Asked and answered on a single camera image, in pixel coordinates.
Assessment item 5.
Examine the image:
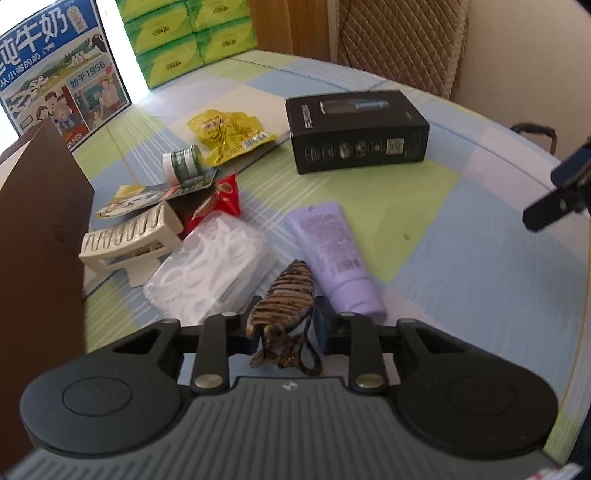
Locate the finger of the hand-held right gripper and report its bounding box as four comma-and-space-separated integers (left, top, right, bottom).
523, 182, 591, 232
550, 138, 591, 190

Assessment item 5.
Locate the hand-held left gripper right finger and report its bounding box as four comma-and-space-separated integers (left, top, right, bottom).
311, 300, 446, 395

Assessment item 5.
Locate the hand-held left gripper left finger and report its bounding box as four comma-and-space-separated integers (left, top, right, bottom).
111, 295, 264, 398

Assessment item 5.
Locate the tiger striped hair claw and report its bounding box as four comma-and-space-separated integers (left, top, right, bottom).
249, 259, 324, 376

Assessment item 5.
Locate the purple cosmetic tube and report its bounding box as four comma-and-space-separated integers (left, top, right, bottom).
283, 202, 386, 324

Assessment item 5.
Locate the clear floss pick box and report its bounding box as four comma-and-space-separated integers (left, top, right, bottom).
143, 218, 278, 324

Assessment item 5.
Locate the cream hair claw clip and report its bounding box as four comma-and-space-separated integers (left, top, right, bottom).
78, 202, 184, 288

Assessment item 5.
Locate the black shaver box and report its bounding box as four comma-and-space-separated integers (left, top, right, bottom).
284, 90, 430, 175

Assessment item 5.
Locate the yellow snack packet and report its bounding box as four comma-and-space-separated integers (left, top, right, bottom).
187, 108, 280, 168

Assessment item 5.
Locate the brown storage box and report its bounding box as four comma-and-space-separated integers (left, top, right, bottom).
0, 116, 95, 467

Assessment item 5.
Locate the red snack packet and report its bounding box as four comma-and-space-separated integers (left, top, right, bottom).
178, 172, 243, 241

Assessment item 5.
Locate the printed paper card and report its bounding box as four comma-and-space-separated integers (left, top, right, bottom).
95, 168, 218, 220

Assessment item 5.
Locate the green and white small jar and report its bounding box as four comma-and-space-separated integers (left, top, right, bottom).
161, 144, 206, 185

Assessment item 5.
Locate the quilted brown chair back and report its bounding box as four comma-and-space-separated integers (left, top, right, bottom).
335, 0, 472, 100

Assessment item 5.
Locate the stack of green tissue packs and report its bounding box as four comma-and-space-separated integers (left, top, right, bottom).
115, 0, 257, 89

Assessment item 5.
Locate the blue printed milk carton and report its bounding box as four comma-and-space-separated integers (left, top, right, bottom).
0, 0, 132, 151

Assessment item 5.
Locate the black bag handle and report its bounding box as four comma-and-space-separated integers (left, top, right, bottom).
510, 121, 557, 155

